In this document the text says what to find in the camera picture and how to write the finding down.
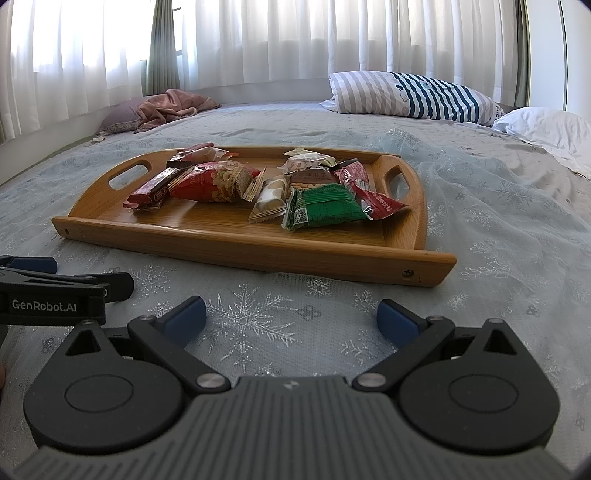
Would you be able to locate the brown and red biscuit bag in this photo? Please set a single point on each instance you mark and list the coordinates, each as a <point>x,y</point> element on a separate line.
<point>364,189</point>

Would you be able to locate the wooden tray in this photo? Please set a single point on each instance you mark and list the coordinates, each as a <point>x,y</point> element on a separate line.
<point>221,233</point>

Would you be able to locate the cream snack packet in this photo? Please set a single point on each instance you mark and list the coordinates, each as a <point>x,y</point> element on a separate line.
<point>271,198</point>

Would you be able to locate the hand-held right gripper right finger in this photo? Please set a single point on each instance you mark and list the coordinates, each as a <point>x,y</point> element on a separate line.
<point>392,323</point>

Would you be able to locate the white pillow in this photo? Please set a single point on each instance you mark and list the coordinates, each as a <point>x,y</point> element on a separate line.
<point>549,134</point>

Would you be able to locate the gold beige snack packet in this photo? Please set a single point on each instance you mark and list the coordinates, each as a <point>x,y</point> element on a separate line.
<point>302,152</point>

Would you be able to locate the purple pillow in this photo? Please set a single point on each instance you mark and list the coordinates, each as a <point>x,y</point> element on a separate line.
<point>120,117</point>

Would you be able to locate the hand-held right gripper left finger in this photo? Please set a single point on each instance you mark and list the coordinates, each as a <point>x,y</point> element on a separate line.
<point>187,318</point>

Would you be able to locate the light blue bedspread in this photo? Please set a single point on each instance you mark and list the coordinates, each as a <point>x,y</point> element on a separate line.
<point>489,230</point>

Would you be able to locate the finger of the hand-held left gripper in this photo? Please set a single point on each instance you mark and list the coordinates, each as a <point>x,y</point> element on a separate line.
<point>117,287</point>
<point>32,265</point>

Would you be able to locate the blue striped pillow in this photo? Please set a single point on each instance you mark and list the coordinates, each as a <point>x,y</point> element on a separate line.
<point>415,97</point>

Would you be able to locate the pink white snack packet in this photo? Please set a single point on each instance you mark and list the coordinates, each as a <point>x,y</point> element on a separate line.
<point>304,164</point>

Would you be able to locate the red peanut snack bag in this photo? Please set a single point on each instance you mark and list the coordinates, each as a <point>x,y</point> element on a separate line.
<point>212,182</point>

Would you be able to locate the pink crumpled cloth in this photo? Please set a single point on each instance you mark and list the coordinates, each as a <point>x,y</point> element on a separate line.
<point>178,108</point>

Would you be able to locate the green snack packet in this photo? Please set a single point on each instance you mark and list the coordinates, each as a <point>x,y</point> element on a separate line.
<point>323,208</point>

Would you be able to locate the sheer white curtain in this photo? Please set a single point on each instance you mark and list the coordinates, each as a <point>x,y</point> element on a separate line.
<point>69,60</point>
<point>346,41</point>

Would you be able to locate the red clear-window pastry packet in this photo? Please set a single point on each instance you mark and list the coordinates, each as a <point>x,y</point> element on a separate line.
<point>214,155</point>

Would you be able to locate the green curtain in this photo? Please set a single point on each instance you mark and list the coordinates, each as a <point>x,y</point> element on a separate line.
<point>161,46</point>
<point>522,55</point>

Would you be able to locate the long red brown bar packet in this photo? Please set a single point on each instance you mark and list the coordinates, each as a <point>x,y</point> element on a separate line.
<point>154,189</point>

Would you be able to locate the dark wooden headboard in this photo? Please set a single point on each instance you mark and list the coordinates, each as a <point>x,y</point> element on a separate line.
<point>508,107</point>

